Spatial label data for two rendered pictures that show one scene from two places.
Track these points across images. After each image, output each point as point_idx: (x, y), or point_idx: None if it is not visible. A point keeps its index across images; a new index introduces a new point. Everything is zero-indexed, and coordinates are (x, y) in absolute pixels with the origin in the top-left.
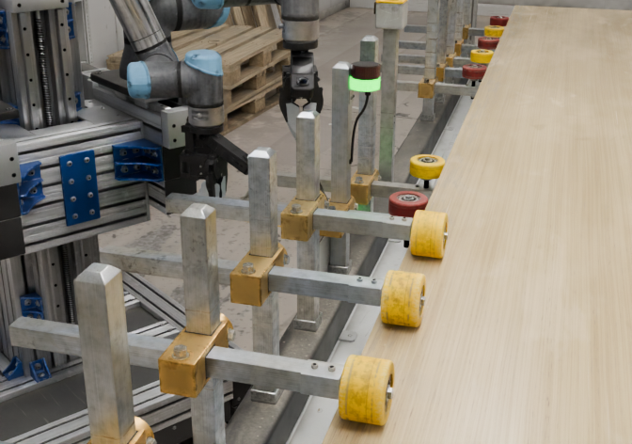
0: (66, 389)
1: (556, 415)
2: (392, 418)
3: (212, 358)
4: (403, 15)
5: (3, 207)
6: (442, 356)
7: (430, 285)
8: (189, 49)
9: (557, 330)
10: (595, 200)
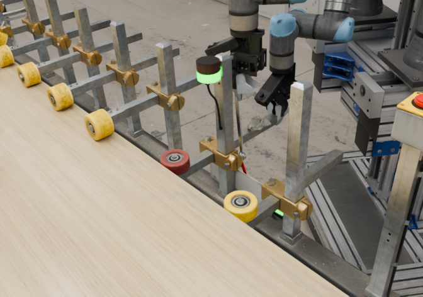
0: (360, 201)
1: None
2: (24, 87)
3: (75, 51)
4: (400, 125)
5: (319, 63)
6: (32, 107)
7: (76, 124)
8: None
9: (0, 139)
10: (69, 255)
